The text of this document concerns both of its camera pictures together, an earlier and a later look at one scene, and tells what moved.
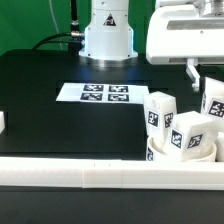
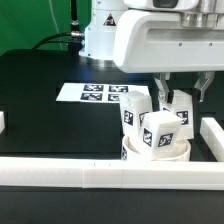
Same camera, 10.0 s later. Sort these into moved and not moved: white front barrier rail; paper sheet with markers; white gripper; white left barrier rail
Moved: white gripper
Not moved: paper sheet with markers; white left barrier rail; white front barrier rail
